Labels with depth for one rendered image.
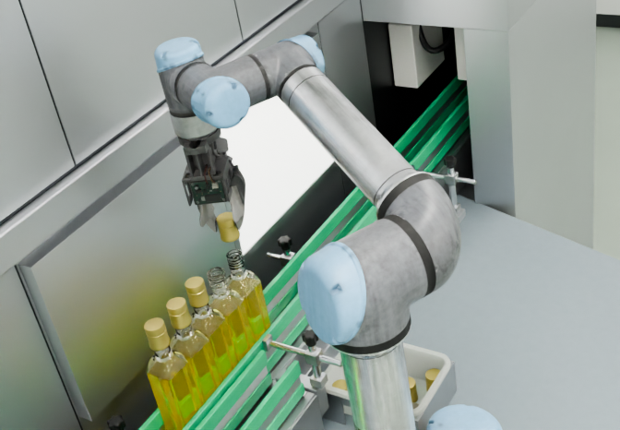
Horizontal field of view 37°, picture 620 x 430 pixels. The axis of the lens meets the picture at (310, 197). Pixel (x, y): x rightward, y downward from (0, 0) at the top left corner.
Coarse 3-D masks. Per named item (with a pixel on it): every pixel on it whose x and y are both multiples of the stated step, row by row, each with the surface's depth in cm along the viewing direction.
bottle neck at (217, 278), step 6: (210, 270) 165; (216, 270) 165; (222, 270) 164; (210, 276) 163; (216, 276) 163; (222, 276) 164; (210, 282) 164; (216, 282) 164; (222, 282) 164; (216, 288) 164; (222, 288) 165; (216, 294) 166; (222, 294) 165
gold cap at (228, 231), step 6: (222, 216) 163; (228, 216) 162; (222, 222) 161; (228, 222) 161; (222, 228) 162; (228, 228) 162; (234, 228) 162; (222, 234) 163; (228, 234) 162; (234, 234) 163; (222, 240) 164; (228, 240) 163; (234, 240) 163
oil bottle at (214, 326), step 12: (216, 312) 163; (192, 324) 162; (204, 324) 161; (216, 324) 162; (216, 336) 163; (228, 336) 166; (216, 348) 164; (228, 348) 167; (216, 360) 164; (228, 360) 168; (228, 372) 168
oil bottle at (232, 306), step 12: (228, 288) 168; (216, 300) 166; (228, 300) 166; (240, 300) 168; (228, 312) 165; (240, 312) 168; (228, 324) 166; (240, 324) 169; (240, 336) 170; (252, 336) 173; (240, 348) 170; (240, 360) 171
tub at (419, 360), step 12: (408, 348) 184; (420, 348) 183; (408, 360) 185; (420, 360) 184; (432, 360) 182; (444, 360) 180; (324, 372) 182; (336, 372) 184; (408, 372) 187; (420, 372) 185; (444, 372) 177; (420, 384) 185; (432, 384) 175; (348, 396) 175; (420, 396) 182; (432, 396) 173; (420, 408) 170
